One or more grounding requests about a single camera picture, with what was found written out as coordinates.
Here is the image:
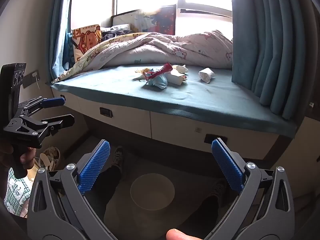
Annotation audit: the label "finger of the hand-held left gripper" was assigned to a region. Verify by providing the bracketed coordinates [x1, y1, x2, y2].
[19, 96, 66, 115]
[41, 114, 75, 133]

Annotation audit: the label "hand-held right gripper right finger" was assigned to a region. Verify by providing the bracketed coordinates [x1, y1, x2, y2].
[204, 137, 295, 240]

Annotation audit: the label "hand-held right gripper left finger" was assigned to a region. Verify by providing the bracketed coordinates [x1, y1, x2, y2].
[27, 139, 118, 240]

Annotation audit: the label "white tissue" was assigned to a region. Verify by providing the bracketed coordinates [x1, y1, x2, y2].
[199, 67, 215, 83]

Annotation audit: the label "person's left hand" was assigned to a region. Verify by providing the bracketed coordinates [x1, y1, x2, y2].
[0, 140, 37, 172]

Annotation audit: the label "person's right hand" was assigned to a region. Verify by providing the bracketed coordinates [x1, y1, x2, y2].
[166, 228, 204, 240]

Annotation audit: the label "beige drawer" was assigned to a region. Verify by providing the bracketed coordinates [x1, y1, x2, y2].
[51, 86, 84, 113]
[81, 99, 152, 138]
[150, 111, 279, 160]

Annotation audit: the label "person's left leg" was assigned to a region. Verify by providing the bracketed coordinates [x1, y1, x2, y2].
[95, 146, 124, 214]

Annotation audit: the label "person's leg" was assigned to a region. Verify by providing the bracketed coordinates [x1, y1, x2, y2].
[95, 146, 124, 214]
[197, 179, 227, 220]

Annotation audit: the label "beige slippers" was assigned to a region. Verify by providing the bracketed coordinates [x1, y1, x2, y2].
[39, 146, 62, 173]

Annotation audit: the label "person's right leg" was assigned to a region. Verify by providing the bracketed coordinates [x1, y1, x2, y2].
[197, 179, 227, 220]

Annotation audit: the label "white round bin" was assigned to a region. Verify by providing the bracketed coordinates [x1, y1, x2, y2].
[130, 173, 175, 210]

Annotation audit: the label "yellow printed blanket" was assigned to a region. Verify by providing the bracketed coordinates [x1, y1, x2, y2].
[52, 32, 150, 83]

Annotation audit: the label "cartoon bear pillow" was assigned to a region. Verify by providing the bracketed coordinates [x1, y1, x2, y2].
[72, 25, 102, 62]

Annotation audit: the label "blue curtain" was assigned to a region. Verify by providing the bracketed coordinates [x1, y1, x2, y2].
[231, 0, 315, 120]
[50, 0, 75, 83]

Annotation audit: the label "green plaid cloth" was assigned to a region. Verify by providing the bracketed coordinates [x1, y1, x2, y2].
[5, 167, 34, 217]

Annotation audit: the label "dark clothes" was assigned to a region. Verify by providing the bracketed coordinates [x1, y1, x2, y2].
[101, 29, 135, 40]

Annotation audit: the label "cream paper carton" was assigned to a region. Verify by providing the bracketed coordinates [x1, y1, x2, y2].
[166, 74, 188, 86]

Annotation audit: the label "light blue plastic bag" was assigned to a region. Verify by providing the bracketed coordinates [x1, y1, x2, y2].
[146, 75, 168, 90]

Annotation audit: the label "red snack wrapper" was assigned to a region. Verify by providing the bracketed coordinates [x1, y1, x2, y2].
[144, 64, 173, 79]

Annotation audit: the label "printed plastic bag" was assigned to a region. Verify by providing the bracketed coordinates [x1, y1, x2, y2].
[130, 11, 160, 33]

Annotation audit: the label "pink printed quilt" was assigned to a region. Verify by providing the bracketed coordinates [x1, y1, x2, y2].
[101, 30, 233, 69]

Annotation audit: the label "framed picture by window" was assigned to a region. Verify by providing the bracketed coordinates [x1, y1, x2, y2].
[152, 5, 176, 34]

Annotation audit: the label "grey wall socket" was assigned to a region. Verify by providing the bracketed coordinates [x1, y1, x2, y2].
[23, 70, 39, 88]

